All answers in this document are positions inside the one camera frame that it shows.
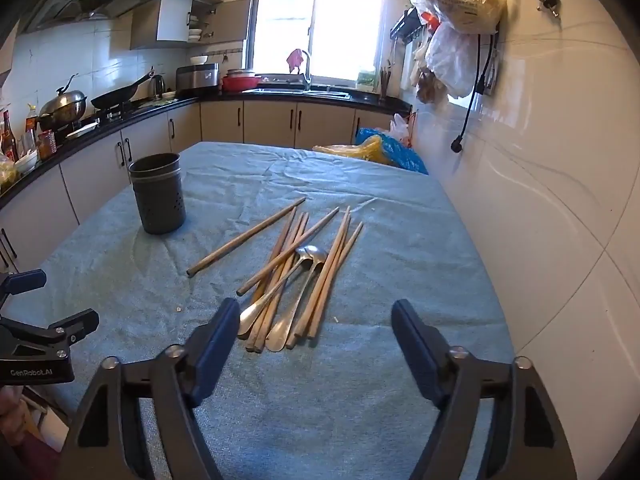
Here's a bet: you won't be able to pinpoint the cream lower cabinets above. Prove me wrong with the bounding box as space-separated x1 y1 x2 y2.
0 100 413 281

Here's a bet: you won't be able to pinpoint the steel sink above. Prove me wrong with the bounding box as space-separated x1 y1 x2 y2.
245 87 351 100

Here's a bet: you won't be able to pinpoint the brown hanging bag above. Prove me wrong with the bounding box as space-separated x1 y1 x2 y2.
415 70 448 106

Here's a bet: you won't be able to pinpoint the open wall cabinet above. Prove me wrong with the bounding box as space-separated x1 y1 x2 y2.
130 0 252 51

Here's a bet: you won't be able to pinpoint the dark sauce bottle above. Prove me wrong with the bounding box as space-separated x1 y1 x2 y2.
0 110 18 161

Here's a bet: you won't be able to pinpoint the plastic bags with food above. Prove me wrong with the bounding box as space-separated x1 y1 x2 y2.
0 152 21 196

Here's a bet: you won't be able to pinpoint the kitchen window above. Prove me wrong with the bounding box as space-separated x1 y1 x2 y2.
247 0 401 91

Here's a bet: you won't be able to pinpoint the gas stove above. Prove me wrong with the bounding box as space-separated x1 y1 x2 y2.
95 102 146 123

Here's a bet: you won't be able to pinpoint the yellow plastic bag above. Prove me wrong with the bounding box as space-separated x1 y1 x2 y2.
312 135 391 163

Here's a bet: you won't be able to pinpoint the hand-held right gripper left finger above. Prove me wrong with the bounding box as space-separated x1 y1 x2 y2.
57 297 242 480

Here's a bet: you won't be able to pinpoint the white plastic bag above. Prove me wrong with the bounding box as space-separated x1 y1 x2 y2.
387 112 417 148

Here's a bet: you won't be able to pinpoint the silver kitchen appliance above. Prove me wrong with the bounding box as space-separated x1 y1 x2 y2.
176 62 221 98

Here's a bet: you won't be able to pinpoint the steel pot with lid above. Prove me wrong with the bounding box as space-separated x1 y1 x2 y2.
37 74 88 128

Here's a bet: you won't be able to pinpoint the black wok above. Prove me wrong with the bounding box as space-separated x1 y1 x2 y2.
90 71 155 111

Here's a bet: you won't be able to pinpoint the white hanging bag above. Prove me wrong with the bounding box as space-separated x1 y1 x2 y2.
410 35 432 86

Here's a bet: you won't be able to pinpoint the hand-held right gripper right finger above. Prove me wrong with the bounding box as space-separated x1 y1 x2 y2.
391 298 578 480

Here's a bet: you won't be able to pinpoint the bunch of wooden chopsticks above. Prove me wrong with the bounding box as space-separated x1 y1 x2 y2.
186 197 364 353

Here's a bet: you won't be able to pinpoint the red basin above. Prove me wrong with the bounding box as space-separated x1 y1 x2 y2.
221 74 262 92

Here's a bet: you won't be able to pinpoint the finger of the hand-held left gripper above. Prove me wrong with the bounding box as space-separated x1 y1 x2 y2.
0 269 47 311
0 309 101 360

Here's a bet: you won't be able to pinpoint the blue plastic bag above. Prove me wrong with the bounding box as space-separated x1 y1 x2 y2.
355 127 429 176

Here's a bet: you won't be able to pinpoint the metal spoon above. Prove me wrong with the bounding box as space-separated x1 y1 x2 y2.
237 247 313 338
265 245 328 353

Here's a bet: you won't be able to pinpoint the black kitchen countertop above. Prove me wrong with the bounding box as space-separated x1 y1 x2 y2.
0 87 413 211

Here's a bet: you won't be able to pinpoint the grey range hood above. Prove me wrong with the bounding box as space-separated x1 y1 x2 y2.
17 0 166 36

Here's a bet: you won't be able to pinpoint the steel faucet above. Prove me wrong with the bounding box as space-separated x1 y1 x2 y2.
300 50 315 92

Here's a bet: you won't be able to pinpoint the clear hanging plastic bag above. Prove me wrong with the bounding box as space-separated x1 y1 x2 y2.
422 22 496 98

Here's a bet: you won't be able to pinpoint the white plate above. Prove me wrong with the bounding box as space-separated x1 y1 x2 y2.
65 122 100 140

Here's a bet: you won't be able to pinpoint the dark grey utensil holder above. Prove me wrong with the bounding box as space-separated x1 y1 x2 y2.
128 152 187 235

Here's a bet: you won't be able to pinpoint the oil bottle yellow cap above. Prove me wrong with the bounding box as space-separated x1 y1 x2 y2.
25 104 40 151

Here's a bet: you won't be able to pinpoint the black cable with plug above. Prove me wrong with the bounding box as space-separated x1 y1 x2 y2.
450 32 488 153

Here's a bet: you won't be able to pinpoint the black wall rack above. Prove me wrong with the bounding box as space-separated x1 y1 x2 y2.
390 7 436 41

